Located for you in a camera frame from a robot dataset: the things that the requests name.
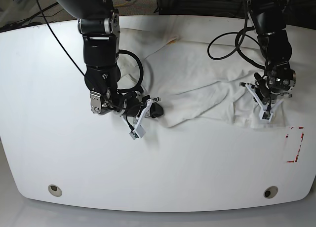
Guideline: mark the table cable grommet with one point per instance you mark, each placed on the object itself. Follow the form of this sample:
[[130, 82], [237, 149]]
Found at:
[[55, 190], [270, 192]]

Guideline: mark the right table cable grommet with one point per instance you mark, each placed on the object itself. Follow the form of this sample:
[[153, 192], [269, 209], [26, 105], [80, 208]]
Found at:
[[270, 192]]

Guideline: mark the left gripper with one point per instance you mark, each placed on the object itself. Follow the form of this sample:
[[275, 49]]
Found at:
[[268, 87]]

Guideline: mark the white printed T-shirt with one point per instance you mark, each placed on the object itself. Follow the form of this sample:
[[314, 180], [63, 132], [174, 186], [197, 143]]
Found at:
[[173, 51]]

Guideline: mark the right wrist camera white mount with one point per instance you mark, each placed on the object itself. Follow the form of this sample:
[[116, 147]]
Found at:
[[136, 130]]

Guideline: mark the left table cable grommet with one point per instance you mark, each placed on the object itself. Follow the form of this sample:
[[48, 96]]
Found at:
[[55, 190]]

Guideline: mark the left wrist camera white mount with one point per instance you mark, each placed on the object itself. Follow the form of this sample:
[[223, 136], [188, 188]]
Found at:
[[265, 106]]

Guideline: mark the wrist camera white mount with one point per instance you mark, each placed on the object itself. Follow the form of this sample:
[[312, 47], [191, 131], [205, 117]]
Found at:
[[136, 130], [265, 106]]

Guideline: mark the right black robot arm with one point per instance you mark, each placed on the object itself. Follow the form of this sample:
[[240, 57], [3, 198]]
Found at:
[[98, 23]]

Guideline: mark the red tape rectangle marker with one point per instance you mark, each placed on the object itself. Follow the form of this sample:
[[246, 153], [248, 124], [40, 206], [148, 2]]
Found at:
[[293, 144]]

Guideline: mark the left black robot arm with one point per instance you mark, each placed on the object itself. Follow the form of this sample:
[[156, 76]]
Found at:
[[269, 25]]

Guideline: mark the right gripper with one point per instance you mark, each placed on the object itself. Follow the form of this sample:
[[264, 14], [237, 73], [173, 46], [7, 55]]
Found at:
[[131, 106]]

